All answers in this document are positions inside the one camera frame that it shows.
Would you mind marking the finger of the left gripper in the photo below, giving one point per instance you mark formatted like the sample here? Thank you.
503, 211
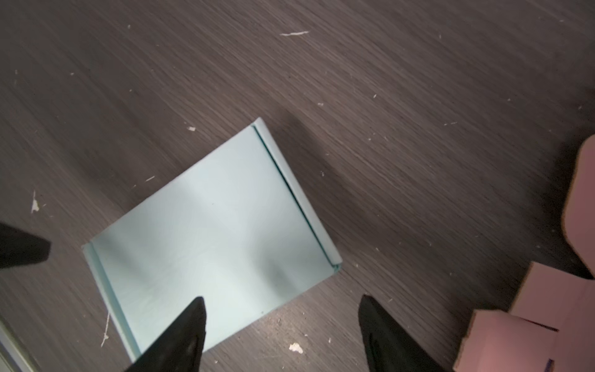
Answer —
20, 248

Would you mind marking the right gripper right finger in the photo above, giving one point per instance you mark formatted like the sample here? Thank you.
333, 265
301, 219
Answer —
388, 346

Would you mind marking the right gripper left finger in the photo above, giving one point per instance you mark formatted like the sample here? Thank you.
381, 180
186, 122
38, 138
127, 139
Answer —
180, 346

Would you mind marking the light blue paper box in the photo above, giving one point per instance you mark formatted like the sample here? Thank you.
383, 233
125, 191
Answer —
235, 229

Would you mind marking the pink paper box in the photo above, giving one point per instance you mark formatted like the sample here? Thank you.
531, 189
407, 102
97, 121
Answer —
550, 325

